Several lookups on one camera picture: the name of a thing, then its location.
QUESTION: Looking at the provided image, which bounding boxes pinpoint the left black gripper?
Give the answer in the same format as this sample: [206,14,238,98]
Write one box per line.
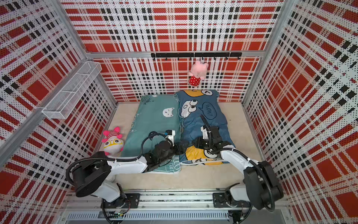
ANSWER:
[158,140,189,164]

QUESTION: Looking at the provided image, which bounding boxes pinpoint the teal cat pillow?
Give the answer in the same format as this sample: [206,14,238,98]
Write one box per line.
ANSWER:
[111,95,181,174]

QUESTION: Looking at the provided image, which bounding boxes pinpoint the blue cartoon pillow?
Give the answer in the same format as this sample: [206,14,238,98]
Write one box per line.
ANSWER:
[174,90,234,165]

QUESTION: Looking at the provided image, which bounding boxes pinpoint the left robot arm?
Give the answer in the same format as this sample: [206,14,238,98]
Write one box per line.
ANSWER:
[66,140,187,208]

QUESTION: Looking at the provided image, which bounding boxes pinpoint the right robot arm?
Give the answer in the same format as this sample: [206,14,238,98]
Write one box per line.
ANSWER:
[194,126,284,212]

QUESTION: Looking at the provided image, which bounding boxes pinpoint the pink striped plush doll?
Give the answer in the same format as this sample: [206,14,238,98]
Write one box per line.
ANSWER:
[102,127,125,156]

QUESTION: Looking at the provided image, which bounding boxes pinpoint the pink pig plush toy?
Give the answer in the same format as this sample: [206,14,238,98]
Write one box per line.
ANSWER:
[188,60,209,87]

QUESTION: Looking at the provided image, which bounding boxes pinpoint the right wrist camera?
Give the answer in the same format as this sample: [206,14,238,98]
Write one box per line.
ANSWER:
[200,125,210,140]

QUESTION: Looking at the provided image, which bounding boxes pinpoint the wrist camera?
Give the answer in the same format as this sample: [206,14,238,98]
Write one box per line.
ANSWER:
[200,125,210,140]
[164,130,176,145]

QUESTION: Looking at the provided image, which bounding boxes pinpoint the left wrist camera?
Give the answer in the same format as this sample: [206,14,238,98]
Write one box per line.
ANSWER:
[164,130,176,145]

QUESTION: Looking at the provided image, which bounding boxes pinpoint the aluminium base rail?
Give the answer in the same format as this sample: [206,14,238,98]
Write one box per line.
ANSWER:
[57,189,295,224]

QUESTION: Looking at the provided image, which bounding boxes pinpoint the black hook rail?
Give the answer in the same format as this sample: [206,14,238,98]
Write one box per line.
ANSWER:
[151,52,242,59]

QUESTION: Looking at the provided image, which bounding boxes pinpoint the white wire mesh basket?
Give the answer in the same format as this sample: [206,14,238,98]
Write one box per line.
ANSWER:
[42,61,102,119]

